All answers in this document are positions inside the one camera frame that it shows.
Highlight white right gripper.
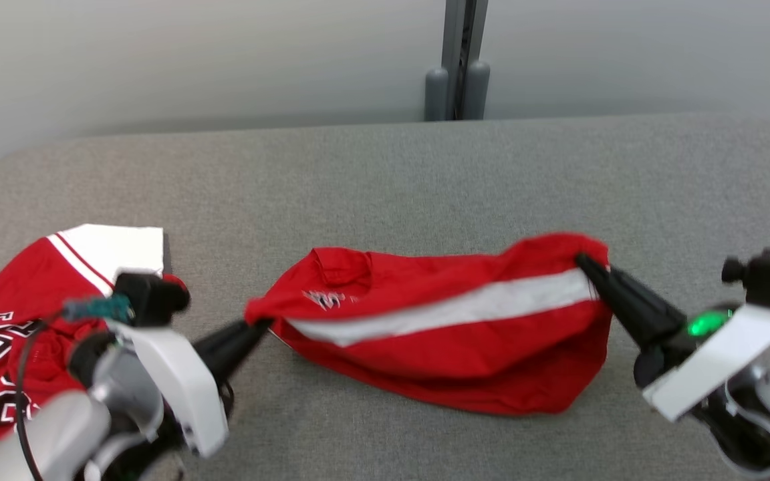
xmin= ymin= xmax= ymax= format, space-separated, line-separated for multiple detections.
xmin=575 ymin=254 xmax=770 ymax=422

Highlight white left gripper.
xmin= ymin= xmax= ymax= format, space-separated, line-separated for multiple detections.
xmin=108 ymin=319 xmax=274 ymax=459

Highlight left camera cable teal plug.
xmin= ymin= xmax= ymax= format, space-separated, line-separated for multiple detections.
xmin=14 ymin=296 xmax=135 ymax=481

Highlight red jersey white sleeves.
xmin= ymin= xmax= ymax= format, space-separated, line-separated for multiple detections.
xmin=0 ymin=223 xmax=190 ymax=439

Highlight red shorts white stripe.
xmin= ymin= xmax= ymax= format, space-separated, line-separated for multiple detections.
xmin=245 ymin=232 xmax=614 ymax=417

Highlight grey partition post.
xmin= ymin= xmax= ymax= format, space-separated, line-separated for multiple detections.
xmin=440 ymin=0 xmax=491 ymax=121

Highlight grey cylindrical post foot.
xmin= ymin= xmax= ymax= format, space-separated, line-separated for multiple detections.
xmin=463 ymin=61 xmax=491 ymax=120
xmin=424 ymin=66 xmax=450 ymax=122

